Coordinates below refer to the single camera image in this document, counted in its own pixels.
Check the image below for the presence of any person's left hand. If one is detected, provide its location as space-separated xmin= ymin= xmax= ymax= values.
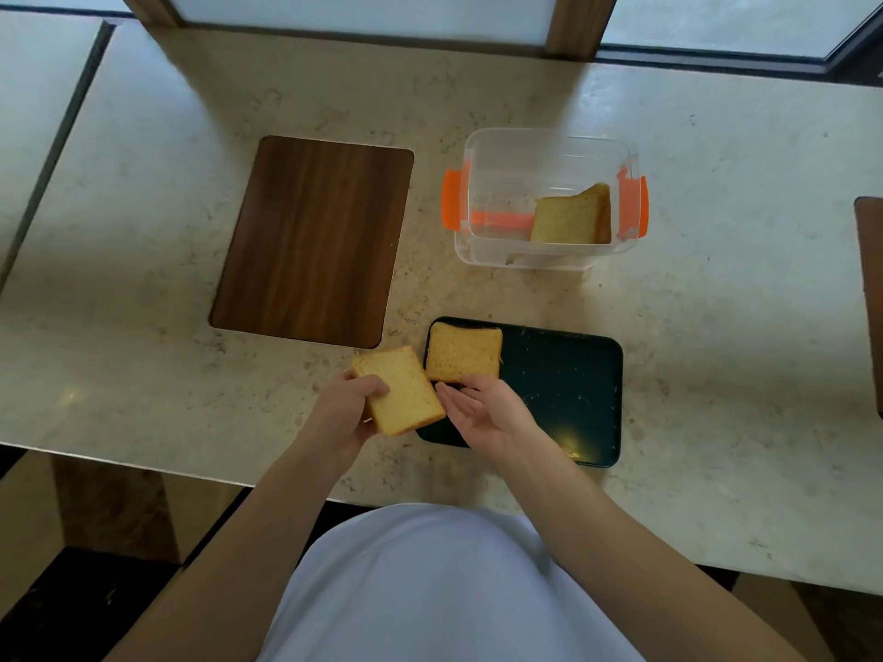
xmin=303 ymin=368 xmax=392 ymax=470

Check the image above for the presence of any person's right hand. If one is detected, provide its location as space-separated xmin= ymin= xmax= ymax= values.
xmin=434 ymin=375 xmax=546 ymax=470

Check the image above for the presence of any black rectangular tray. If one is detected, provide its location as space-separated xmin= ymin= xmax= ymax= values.
xmin=416 ymin=315 xmax=625 ymax=470

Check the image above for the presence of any clear container with orange clips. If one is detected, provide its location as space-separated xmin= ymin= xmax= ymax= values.
xmin=440 ymin=127 xmax=651 ymax=273

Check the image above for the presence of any person's left forearm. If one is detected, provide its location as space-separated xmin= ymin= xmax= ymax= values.
xmin=103 ymin=427 xmax=367 ymax=662

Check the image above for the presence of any person's right forearm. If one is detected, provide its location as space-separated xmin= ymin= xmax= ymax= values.
xmin=496 ymin=427 xmax=808 ymax=662

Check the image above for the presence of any white shirt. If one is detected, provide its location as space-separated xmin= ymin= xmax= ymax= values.
xmin=256 ymin=502 xmax=647 ymax=662

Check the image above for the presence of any brown wooden placemat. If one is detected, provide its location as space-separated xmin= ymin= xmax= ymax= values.
xmin=853 ymin=195 xmax=883 ymax=420
xmin=209 ymin=134 xmax=417 ymax=351

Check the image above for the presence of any white frosted glass panel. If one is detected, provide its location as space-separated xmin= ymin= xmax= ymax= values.
xmin=165 ymin=0 xmax=558 ymax=48

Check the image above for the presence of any wooden window post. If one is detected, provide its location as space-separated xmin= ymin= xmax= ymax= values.
xmin=543 ymin=0 xmax=621 ymax=62
xmin=115 ymin=0 xmax=184 ymax=29

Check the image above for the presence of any black window frame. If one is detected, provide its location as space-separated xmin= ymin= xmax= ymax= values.
xmin=0 ymin=5 xmax=132 ymax=294
xmin=596 ymin=6 xmax=883 ymax=87

